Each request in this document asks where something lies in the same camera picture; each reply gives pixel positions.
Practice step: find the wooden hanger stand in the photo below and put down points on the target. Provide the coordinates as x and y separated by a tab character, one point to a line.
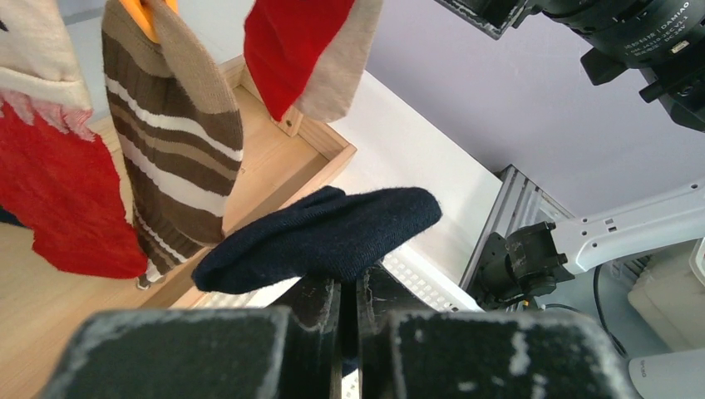
42	307

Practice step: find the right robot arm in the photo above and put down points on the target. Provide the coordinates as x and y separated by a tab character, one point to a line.
531	261

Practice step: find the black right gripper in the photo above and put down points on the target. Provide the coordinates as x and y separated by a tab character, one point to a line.
664	40

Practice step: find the white perforated plastic basket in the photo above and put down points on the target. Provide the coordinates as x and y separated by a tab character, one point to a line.
419	276

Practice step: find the navy sock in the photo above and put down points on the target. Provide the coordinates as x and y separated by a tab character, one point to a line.
328	233

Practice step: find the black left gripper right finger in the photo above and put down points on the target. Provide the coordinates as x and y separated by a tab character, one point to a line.
484	352

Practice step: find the brown striped sock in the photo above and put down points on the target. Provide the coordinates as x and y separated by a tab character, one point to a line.
180	132

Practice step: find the red sock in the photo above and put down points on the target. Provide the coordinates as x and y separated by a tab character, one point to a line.
57	177
309	55

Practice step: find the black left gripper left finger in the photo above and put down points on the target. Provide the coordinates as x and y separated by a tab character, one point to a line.
209	352

